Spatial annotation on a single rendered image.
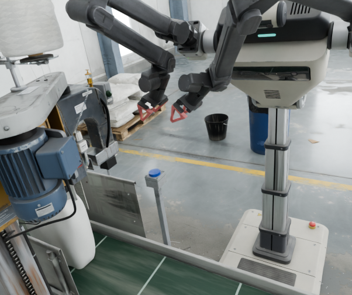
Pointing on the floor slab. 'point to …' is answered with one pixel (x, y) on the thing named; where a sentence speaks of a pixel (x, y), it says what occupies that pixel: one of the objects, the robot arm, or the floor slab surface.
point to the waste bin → (259, 126)
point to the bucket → (216, 126)
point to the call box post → (162, 216)
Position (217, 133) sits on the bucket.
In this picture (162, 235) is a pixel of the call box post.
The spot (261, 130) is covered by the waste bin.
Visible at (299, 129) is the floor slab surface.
